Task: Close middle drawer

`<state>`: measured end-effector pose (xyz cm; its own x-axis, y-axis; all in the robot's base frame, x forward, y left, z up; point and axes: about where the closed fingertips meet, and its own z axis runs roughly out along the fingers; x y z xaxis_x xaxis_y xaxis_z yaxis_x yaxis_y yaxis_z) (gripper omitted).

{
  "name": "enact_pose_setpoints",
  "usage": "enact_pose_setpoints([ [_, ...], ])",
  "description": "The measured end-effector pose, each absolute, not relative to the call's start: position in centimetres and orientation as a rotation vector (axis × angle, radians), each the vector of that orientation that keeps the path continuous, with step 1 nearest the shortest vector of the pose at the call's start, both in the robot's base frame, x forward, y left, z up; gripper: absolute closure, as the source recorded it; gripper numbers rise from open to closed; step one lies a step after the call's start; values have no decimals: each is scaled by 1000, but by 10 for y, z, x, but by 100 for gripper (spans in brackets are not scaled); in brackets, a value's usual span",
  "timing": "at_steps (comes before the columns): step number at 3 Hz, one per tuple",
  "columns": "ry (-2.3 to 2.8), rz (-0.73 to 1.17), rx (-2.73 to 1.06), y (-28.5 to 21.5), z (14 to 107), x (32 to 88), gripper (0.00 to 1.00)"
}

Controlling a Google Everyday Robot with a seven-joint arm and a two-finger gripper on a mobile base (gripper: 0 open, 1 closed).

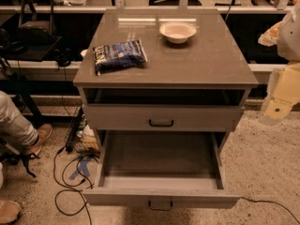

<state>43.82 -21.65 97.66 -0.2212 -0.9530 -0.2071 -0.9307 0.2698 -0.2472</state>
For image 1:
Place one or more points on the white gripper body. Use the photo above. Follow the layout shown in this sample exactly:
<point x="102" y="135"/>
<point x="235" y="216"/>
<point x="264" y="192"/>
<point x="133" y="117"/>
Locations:
<point x="291" y="41"/>

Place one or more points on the grey drawer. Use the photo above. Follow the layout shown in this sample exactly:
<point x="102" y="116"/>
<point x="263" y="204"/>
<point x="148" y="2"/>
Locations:
<point x="160" y="171"/>
<point x="162" y="117"/>

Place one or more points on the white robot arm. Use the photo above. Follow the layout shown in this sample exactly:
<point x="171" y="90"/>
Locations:
<point x="285" y="35"/>

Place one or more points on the grey drawer cabinet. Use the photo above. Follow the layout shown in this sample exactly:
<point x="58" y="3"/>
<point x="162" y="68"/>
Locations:
<point x="207" y="70"/>

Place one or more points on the grey top drawer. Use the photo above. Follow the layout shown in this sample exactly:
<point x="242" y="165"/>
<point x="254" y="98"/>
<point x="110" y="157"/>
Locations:
<point x="162" y="117"/>

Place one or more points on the white bowl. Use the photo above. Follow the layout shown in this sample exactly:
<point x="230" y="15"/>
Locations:
<point x="177" y="32"/>

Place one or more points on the blue chip bag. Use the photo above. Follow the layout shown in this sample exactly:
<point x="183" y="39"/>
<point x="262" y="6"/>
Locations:
<point x="117" y="56"/>

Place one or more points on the blue tape cross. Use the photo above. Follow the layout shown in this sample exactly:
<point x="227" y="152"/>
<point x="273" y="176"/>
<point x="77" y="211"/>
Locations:
<point x="82" y="168"/>

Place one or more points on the black headphones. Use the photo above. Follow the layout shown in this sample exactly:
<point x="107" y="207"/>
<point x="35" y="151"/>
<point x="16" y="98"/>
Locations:
<point x="63" y="57"/>

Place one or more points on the tan shoe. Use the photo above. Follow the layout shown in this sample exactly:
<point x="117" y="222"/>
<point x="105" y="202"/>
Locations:
<point x="43" y="133"/>
<point x="9" y="211"/>

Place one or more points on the black bag on shelf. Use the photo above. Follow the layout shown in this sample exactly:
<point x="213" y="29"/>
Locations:
<point x="35" y="31"/>

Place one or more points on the person's leg in light trousers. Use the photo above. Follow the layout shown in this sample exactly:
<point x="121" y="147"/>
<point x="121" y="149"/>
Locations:
<point x="14" y="127"/>

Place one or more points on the wire basket with items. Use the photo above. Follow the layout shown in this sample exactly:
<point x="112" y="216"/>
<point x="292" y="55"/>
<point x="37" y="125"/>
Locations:
<point x="80" y="137"/>

